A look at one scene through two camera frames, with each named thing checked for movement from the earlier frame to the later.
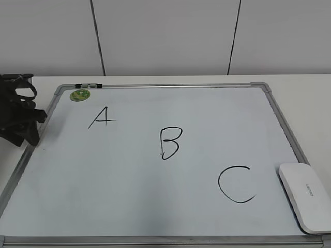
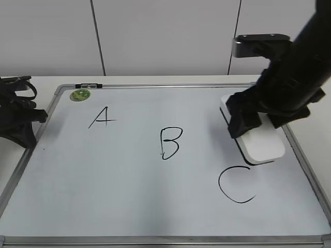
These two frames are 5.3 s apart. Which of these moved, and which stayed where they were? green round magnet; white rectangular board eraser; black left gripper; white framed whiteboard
Moved: white rectangular board eraser
Stayed: green round magnet; white framed whiteboard; black left gripper
